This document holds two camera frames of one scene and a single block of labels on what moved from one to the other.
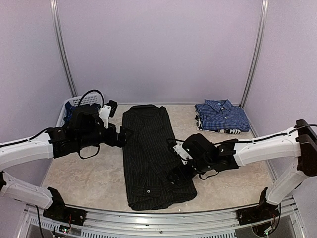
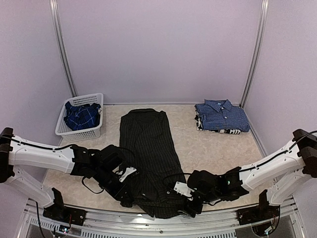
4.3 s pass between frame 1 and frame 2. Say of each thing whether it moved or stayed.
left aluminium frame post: stayed
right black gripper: moved
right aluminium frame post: stayed
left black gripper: moved
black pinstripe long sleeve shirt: moved
